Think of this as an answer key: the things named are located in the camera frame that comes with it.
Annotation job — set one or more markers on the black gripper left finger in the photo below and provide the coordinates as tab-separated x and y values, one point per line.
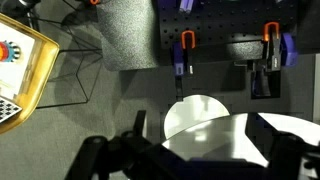
100	160

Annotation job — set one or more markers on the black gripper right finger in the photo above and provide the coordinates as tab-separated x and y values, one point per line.
293	156

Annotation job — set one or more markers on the white round table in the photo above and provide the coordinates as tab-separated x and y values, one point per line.
213	136

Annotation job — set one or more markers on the orange black purple clamp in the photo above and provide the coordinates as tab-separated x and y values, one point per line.
275	53

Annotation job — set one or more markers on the black white checkerboard card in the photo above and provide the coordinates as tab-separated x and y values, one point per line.
7	109

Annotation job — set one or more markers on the white paper with colour wheel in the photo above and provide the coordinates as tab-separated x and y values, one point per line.
16	66

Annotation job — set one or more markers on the grey speckled panel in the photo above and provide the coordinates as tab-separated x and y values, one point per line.
128	36

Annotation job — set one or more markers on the black perforated pegboard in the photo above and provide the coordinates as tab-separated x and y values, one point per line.
226	23

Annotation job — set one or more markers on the purple clamp piece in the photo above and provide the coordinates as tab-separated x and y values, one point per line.
186	5

